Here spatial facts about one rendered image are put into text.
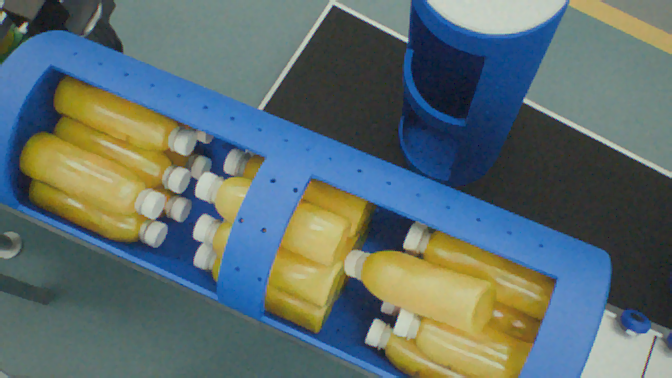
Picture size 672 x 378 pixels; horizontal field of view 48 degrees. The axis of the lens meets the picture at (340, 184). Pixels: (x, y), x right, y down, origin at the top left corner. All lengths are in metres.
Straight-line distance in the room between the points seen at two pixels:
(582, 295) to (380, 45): 1.42
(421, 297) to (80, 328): 1.49
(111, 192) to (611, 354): 0.81
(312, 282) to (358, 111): 1.19
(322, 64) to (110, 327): 0.98
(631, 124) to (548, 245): 1.46
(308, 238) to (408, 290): 0.15
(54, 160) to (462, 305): 0.62
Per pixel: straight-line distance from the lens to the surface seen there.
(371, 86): 2.22
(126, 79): 1.12
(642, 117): 2.47
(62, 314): 2.37
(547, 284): 1.05
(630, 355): 1.31
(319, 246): 1.00
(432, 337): 1.03
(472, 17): 1.31
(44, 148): 1.19
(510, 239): 1.00
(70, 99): 1.20
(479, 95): 1.52
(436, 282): 0.99
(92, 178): 1.15
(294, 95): 2.22
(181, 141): 1.14
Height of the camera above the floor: 2.17
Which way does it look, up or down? 73 degrees down
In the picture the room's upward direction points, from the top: 10 degrees counter-clockwise
